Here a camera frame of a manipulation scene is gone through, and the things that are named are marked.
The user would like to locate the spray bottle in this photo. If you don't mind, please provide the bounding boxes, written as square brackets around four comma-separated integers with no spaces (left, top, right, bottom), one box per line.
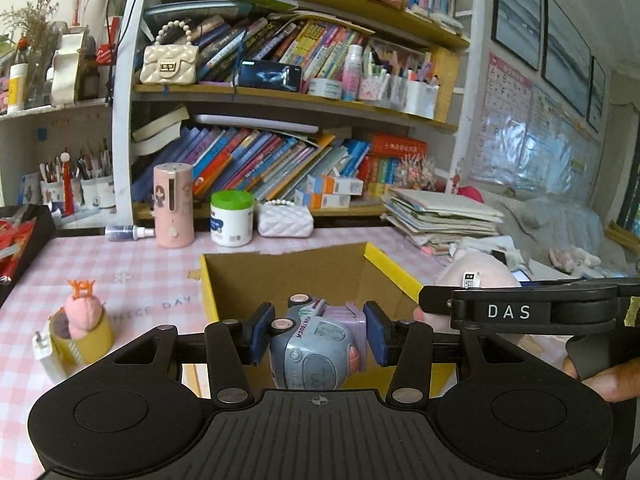
[104,226,155,242]

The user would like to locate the white pen holder right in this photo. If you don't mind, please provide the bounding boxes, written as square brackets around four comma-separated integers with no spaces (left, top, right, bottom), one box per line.
[80,176,116,209]

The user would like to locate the white quilted purse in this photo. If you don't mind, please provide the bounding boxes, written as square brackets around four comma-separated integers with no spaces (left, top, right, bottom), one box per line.
[257,200,314,238]

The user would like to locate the row of leaning books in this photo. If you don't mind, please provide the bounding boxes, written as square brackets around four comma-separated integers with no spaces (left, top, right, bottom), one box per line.
[131,122,370,203]

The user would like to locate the person right hand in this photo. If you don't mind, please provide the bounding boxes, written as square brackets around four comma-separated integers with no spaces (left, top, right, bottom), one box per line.
[582,359,640,403]

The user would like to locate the orange white medicine box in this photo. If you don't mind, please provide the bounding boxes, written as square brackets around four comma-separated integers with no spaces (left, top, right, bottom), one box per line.
[294,176,363,210]

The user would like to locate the red tassel ornament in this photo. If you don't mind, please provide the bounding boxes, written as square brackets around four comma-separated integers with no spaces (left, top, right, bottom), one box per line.
[60,152,75,217]

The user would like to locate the toy car alarm clock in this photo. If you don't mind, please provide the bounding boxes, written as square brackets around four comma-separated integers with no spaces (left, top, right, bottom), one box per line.
[269,292,367,391]

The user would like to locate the white pen holder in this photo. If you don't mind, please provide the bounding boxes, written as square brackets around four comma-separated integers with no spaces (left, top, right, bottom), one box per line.
[80,176,116,209]
[40,178,84,205]

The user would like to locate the pink humidifier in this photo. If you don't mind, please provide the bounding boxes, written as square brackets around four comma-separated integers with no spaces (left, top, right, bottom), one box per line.
[153,162,195,249]

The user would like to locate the yellow tape roll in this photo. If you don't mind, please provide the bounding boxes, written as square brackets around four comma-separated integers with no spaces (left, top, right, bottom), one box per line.
[48,308,114,365]

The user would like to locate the white jar green lid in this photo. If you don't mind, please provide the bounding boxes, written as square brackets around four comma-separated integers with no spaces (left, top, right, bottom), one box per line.
[209,190,255,247]

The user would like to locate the large pink plush pig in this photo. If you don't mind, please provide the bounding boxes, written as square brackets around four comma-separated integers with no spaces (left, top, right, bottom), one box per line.
[412,249,521,334]

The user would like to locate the small pink plush ball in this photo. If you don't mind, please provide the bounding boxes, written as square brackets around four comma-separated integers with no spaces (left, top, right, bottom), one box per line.
[63,280,104,340]

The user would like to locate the black electronic keyboard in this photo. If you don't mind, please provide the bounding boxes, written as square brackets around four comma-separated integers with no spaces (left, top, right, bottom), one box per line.
[1,204,55,304]

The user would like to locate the stack of papers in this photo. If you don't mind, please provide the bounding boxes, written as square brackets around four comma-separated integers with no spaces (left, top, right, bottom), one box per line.
[382,188,503,255]

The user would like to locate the yellow cardboard box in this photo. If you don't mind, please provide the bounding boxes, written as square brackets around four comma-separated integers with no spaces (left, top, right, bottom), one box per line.
[182,242,457,401]

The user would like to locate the black phone on shelf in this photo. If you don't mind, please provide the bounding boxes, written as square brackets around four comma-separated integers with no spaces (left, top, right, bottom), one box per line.
[234,60,303,92]

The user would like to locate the framed picture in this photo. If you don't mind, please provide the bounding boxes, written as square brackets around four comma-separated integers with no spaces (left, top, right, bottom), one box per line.
[491,0,541,70]

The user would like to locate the white charger plug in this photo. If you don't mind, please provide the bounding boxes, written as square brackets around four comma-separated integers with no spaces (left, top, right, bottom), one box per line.
[32,330,67,385]

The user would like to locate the pink checkered tablecloth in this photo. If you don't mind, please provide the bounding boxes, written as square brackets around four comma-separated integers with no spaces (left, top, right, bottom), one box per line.
[0,224,566,480]

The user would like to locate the white pen holder left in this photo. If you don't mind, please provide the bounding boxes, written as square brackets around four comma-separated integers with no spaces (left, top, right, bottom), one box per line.
[40,178,84,205]

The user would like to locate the wall chart poster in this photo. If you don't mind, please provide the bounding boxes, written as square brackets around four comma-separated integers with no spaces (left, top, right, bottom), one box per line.
[470,54,602,205]

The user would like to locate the red decorations in plastic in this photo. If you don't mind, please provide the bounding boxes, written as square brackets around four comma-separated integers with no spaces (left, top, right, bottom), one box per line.
[0,219,37,285]

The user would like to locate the cream quilted handbag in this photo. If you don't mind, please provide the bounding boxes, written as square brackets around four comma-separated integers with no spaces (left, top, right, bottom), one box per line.
[140,20,198,86]

